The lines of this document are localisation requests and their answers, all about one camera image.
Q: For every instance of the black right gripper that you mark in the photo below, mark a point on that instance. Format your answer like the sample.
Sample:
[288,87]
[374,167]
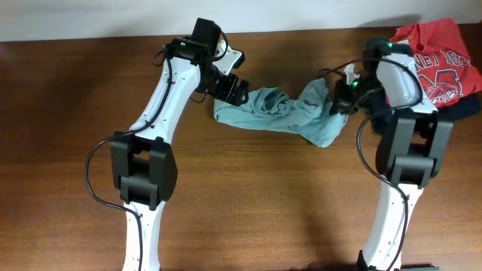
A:
[343,104]

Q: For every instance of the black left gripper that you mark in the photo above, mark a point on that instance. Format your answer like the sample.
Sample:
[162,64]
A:
[227,92]

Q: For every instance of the light blue t-shirt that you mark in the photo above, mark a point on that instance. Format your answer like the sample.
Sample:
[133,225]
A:
[271,109]

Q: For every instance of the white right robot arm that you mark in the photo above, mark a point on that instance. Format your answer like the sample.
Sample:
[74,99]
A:
[411,149]

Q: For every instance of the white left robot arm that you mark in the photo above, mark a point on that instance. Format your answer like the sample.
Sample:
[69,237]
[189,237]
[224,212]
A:
[142,159]

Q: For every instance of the red printed t-shirt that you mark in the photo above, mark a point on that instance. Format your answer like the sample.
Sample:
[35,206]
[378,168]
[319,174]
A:
[442,62]

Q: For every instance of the navy blue folded garment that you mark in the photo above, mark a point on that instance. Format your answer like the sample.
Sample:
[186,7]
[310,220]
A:
[467,106]

